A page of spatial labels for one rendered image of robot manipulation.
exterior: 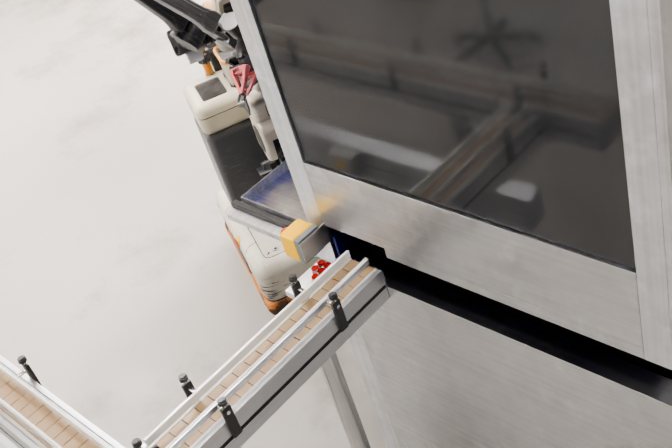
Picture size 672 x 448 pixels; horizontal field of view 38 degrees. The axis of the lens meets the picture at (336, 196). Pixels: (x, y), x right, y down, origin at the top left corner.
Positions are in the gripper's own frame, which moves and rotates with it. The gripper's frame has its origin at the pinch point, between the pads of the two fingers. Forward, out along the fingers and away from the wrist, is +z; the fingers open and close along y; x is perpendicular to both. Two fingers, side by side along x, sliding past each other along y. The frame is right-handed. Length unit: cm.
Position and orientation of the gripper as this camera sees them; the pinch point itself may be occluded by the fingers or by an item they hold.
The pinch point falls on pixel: (243, 92)
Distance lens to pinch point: 269.7
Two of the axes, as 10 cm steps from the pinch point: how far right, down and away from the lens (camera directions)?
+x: -7.7, 2.0, 6.0
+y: 6.4, 2.7, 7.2
